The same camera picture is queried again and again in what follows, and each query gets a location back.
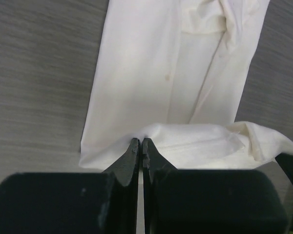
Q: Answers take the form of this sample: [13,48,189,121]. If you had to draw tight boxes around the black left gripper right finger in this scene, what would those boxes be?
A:
[142,138,288,234]

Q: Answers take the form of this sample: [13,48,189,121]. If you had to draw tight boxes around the cream white t shirt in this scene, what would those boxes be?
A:
[79,0,293,170]

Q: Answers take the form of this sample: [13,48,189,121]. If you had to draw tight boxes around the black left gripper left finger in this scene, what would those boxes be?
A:
[0,138,140,234]

